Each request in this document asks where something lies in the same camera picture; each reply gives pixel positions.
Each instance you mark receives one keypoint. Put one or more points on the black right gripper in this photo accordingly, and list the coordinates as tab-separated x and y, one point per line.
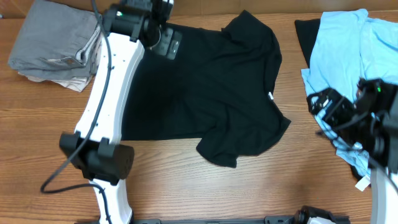
339	105

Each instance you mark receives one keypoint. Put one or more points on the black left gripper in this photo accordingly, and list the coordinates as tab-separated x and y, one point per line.
162	48

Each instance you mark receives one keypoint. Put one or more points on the black t-shirt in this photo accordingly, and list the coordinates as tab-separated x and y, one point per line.
218	89

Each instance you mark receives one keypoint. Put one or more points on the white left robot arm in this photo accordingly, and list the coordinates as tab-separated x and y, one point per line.
127	30

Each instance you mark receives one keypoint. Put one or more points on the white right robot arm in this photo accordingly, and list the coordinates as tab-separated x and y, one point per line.
367	124

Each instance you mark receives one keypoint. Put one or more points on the light blue t-shirt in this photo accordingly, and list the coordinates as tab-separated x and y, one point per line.
351	46

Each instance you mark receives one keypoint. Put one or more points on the black garment under blue shirt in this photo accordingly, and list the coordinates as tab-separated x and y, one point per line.
307	34

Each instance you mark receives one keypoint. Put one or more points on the beige folded garment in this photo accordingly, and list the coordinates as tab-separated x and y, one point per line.
71	81

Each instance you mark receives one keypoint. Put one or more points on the grey folded trousers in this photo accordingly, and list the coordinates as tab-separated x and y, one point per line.
56	42

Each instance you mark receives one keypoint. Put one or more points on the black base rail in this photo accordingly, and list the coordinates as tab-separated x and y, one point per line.
306	215

